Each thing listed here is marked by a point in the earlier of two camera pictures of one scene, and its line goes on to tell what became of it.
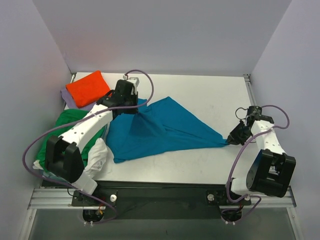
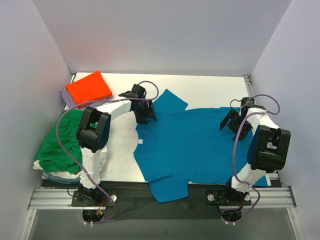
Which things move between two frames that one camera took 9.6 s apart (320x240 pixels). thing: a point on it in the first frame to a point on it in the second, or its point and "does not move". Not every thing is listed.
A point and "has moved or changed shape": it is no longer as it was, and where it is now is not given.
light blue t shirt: (50, 175) does not move
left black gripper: (128, 105) to (144, 111)
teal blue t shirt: (164, 124) has moved or changed shape
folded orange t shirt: (89, 89) does not move
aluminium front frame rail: (61, 198) does not move
